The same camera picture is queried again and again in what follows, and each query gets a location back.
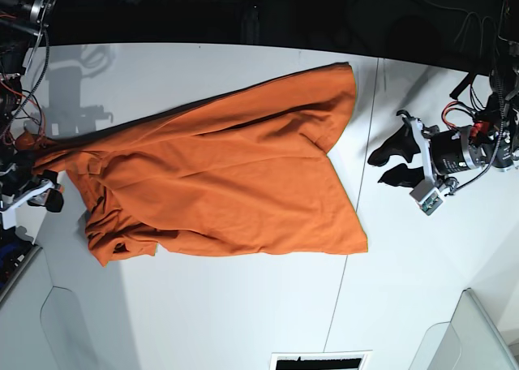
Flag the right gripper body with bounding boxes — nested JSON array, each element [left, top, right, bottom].
[[1, 160, 55, 208]]

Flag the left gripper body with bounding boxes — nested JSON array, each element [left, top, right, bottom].
[[413, 118, 493, 187]]

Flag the orange t-shirt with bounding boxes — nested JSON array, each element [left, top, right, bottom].
[[33, 62, 368, 265]]

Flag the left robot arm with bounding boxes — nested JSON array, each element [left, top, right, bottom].
[[367, 0, 518, 196]]

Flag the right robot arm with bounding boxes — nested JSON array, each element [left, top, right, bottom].
[[1, 0, 63, 219]]

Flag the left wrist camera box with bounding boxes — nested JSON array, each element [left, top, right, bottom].
[[410, 179, 444, 216]]

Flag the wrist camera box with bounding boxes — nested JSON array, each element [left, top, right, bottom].
[[0, 207, 17, 230], [410, 179, 444, 216]]

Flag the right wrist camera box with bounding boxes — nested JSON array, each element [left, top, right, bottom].
[[0, 207, 17, 230]]

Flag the blue black cable clutter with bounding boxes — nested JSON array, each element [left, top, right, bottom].
[[0, 227, 34, 290]]

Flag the right grey table bracket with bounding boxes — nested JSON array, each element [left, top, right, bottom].
[[410, 289, 518, 370]]

